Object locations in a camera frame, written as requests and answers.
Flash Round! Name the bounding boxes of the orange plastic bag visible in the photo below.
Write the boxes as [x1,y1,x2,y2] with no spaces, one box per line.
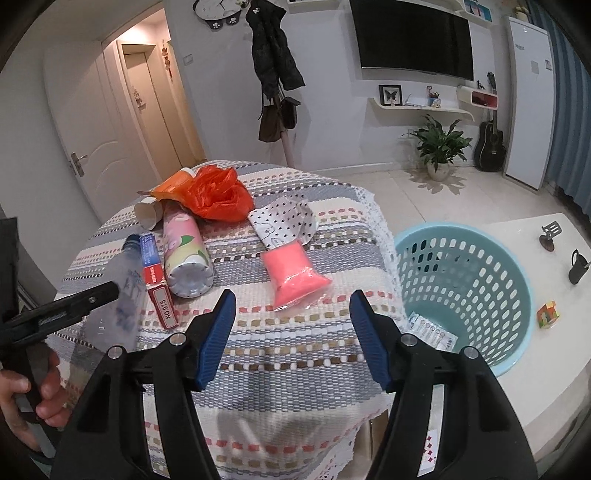
[182,166,256,221]

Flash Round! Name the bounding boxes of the green potted plant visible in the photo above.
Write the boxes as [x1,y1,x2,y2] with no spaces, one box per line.
[406,114,474,182]

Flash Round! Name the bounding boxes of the red white oblong box shelf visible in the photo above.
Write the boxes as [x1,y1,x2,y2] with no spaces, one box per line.
[457,85,500,110]

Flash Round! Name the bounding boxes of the black acoustic guitar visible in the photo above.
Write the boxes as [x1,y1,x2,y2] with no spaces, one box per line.
[475,71,506,172]

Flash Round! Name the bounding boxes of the striped woven tablecloth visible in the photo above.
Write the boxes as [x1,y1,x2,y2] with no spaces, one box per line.
[44,161,407,480]

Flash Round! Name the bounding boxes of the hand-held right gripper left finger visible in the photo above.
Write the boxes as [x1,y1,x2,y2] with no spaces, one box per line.
[50,289,237,480]

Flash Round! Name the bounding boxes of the clear plastic bottle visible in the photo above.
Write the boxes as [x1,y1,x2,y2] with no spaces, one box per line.
[81,234,148,365]

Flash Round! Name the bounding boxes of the pink floral can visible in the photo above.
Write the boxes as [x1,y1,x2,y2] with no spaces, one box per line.
[163,209,214,298]

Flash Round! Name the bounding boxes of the colourful puzzle cube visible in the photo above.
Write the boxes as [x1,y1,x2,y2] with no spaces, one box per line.
[536,300,561,329]

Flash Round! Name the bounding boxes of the white curved wall shelf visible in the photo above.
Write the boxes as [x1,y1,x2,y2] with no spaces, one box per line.
[368,96,475,121]

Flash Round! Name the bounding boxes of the orange tube with white cap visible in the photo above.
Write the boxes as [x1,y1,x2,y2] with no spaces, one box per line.
[150,168,199,204]

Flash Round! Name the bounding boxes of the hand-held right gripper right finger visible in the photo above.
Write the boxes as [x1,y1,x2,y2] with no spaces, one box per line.
[349,289,539,480]

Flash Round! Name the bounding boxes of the white room door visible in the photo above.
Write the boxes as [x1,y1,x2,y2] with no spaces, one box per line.
[44,46,123,222]

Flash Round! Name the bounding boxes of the framed butterfly picture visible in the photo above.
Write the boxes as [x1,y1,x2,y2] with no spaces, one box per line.
[379,84,404,108]

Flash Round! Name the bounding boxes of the white polka dot bag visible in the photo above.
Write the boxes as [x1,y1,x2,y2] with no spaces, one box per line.
[248,194,318,252]

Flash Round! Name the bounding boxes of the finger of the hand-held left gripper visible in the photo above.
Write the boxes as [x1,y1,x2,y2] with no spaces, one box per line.
[0,281,121,345]

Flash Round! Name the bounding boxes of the long white wavy shelf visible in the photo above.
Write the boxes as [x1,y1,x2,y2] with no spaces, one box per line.
[455,4,492,29]

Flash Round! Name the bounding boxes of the light blue plastic basket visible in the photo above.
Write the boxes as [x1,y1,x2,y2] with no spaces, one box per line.
[392,223,532,377]

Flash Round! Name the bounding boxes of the pink coat rack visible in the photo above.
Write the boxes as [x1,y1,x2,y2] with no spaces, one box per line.
[276,90,297,167]

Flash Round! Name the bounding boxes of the brown hanging bag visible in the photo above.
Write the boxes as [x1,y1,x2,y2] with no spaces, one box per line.
[257,92,283,143]

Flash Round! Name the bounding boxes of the black hanging bag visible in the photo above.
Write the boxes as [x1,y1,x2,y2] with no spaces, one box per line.
[279,96,300,130]

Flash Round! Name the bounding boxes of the white printed packet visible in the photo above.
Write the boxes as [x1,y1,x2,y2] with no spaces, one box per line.
[406,311,457,354]

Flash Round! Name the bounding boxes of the blue and white curtain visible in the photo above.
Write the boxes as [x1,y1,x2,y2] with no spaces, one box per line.
[526,0,591,213]

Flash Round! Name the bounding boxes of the panda wall clock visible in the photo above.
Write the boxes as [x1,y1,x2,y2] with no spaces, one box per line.
[191,0,241,31]

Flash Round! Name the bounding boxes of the person's left hand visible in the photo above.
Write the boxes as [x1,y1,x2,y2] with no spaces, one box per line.
[0,350,72,453]

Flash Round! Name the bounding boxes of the black puffer coat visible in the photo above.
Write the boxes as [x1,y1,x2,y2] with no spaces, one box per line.
[245,0,305,100]

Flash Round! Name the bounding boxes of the brown phone stand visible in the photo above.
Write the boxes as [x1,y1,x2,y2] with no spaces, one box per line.
[539,222,561,253]

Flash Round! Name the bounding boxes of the pink powder packet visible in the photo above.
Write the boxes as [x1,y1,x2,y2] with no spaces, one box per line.
[261,242,333,311]

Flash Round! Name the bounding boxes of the white coffee table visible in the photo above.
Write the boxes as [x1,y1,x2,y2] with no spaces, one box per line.
[418,212,591,480]

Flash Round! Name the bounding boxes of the black wall television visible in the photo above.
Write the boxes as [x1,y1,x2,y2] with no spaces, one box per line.
[348,0,475,81]

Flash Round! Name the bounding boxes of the white paper cup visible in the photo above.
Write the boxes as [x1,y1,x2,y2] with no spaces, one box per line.
[134,196,169,230]

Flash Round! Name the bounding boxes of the black mug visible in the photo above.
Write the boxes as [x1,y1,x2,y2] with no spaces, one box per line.
[568,249,591,286]

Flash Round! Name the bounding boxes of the white standing air conditioner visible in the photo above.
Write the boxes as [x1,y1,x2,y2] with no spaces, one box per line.
[502,16,555,191]

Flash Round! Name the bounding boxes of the red card box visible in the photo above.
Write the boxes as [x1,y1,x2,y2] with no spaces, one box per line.
[140,233,178,329]

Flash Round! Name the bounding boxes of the white hallway door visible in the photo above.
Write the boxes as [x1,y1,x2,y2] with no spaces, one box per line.
[121,44,178,171]

